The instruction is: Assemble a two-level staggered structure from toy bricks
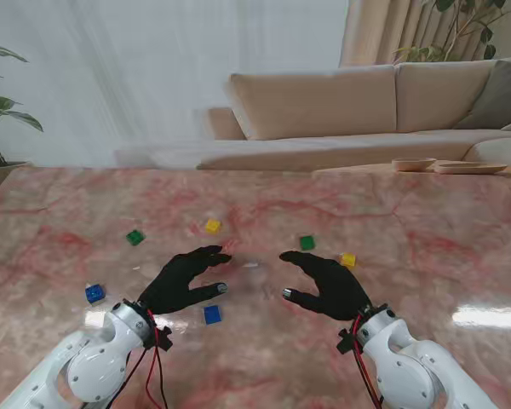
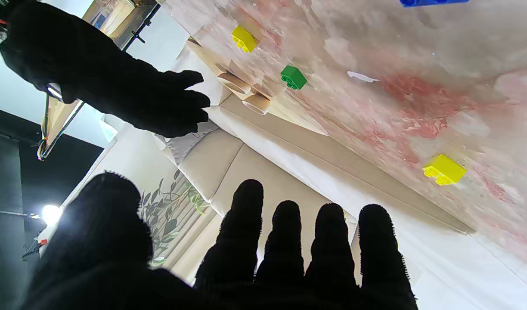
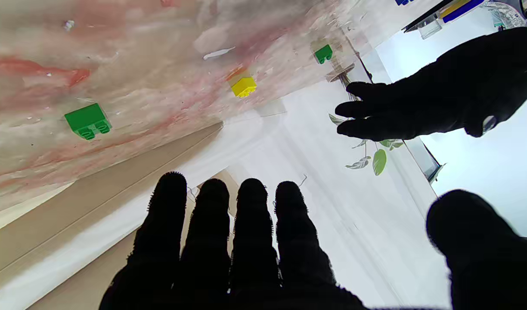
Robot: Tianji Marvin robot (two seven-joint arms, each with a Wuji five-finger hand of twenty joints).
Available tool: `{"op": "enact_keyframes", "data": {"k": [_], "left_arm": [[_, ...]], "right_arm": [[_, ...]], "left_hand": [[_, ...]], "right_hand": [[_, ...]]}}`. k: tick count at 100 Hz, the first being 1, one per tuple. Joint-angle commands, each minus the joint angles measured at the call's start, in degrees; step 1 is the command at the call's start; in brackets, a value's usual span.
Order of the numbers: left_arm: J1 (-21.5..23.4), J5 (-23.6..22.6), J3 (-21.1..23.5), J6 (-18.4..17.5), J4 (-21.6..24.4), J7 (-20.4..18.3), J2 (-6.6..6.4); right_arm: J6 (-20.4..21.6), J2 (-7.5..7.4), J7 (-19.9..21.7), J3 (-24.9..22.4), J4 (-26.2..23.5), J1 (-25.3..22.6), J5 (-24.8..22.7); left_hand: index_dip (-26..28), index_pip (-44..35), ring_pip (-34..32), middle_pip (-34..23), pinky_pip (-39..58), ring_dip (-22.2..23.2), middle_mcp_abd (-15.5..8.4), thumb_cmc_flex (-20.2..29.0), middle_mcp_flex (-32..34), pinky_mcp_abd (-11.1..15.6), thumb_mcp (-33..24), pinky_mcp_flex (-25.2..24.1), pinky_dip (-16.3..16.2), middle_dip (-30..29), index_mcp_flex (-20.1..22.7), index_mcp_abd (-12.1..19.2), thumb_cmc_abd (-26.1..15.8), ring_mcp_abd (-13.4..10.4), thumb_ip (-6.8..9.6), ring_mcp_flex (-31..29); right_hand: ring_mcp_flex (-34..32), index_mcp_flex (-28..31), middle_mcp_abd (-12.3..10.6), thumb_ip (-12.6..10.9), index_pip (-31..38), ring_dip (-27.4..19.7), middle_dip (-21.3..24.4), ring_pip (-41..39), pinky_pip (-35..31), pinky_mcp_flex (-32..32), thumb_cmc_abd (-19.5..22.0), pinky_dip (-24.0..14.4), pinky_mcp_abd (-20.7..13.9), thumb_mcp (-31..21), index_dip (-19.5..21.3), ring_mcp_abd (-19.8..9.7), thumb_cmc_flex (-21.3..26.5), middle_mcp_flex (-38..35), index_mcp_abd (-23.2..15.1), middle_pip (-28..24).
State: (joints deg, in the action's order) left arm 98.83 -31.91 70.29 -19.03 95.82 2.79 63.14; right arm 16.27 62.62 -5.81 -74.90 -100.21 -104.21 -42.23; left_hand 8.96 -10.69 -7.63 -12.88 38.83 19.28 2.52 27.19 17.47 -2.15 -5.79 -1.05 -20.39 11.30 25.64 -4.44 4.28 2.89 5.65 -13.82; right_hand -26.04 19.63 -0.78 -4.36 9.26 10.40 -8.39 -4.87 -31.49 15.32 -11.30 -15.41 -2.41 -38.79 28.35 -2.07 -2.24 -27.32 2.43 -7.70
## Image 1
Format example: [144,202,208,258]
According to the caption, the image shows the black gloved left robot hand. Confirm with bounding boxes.
[136,245,234,316]

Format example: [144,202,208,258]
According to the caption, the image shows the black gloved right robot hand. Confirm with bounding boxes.
[278,250,374,321]

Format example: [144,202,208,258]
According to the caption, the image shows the blue toy brick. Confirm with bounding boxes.
[84,284,106,305]
[203,305,223,326]

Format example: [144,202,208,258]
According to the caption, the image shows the wooden bowl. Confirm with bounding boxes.
[391,157,438,172]

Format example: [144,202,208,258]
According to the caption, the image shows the wooden tray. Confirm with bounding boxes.
[433,161,508,176]

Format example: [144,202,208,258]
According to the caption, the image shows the beige sofa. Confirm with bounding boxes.
[113,59,511,172]

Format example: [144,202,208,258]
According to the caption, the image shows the grey plant pot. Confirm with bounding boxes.
[0,160,34,197]

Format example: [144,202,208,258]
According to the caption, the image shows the broad leaf potted plant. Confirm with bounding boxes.
[0,40,44,167]

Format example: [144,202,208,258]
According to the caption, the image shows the white sheer curtain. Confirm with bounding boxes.
[0,0,351,168]

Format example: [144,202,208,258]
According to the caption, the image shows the grey sofa cushion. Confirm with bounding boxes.
[453,59,511,130]

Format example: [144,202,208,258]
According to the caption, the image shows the beige curtain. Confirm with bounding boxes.
[338,0,511,68]

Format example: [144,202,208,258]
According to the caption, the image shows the tall green leafy plant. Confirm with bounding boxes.
[393,0,511,65]

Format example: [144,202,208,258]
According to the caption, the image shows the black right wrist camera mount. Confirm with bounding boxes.
[336,328,359,354]

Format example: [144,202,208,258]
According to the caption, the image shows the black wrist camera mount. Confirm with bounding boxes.
[336,328,359,354]
[152,324,174,353]

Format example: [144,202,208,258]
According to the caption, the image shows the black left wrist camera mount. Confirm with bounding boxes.
[152,324,174,353]

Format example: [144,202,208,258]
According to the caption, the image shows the right arm red black cables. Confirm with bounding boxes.
[349,315,387,409]

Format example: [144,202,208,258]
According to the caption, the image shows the arm red black cables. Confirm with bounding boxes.
[349,315,387,409]
[106,309,171,409]

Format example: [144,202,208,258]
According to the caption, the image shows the left arm red black cables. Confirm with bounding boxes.
[106,309,171,409]

